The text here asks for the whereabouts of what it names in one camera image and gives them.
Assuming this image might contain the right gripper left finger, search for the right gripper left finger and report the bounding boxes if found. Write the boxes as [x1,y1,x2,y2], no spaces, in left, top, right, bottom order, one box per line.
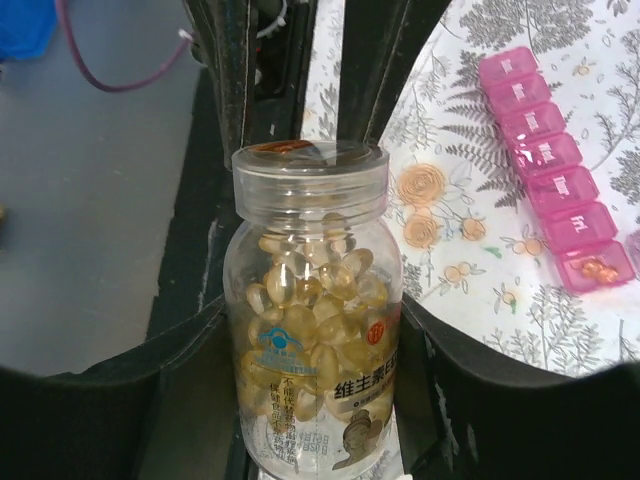
[1,298,243,479]

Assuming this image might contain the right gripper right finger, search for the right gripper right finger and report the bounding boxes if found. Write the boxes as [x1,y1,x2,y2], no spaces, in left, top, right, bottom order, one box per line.
[395,297,639,479]

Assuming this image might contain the floral table mat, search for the floral table mat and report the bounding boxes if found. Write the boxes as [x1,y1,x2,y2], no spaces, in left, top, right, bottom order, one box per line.
[381,1,639,376]

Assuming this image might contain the orange pills in organizer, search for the orange pills in organizer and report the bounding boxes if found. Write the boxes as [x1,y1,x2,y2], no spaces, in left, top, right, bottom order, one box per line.
[581,258,619,284]

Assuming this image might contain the blue plastic storage bin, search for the blue plastic storage bin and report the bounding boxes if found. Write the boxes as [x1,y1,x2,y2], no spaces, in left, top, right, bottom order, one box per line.
[0,0,58,60]

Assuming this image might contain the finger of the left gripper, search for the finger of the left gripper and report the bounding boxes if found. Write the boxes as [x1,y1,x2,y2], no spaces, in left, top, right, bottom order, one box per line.
[184,0,257,158]
[337,0,451,143]

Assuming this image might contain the clear bottle of yellow pills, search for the clear bottle of yellow pills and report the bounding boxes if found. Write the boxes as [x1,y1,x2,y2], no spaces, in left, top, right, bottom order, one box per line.
[223,140,403,479]

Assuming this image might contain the pink weekly pill organizer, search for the pink weekly pill organizer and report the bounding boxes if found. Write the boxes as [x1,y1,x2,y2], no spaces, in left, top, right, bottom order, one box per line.
[478,47,635,294]

